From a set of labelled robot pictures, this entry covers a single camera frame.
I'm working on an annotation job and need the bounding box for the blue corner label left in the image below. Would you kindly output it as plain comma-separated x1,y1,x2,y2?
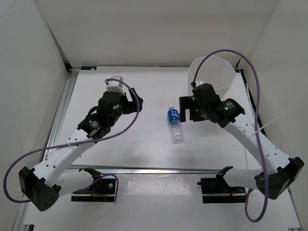
80,66,97,71

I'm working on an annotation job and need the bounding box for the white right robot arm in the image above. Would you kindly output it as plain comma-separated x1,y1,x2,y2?
179,82,304,200

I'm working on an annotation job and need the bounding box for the aluminium left table rail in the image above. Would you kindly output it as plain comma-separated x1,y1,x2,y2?
46,69,79,147

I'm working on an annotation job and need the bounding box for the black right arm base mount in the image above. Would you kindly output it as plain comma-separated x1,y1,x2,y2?
197,166,247,204

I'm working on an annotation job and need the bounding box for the clear bottle blue label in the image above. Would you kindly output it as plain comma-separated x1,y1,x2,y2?
167,105,184,144

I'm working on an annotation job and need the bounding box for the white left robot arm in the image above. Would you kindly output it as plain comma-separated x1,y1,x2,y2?
18,87,143,211

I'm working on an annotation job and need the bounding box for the white octagonal bin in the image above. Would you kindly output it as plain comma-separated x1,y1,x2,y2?
195,55,236,99

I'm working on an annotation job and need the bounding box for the aluminium table rail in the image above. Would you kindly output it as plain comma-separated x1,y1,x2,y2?
46,69,79,147
67,164,256,175

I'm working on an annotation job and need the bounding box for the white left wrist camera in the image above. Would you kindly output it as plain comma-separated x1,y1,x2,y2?
105,79,124,95

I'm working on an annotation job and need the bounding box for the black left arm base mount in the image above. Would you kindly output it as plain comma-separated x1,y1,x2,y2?
71,167,119,203

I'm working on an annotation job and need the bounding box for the aluminium front table rail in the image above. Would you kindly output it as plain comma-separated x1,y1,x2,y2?
67,164,256,175

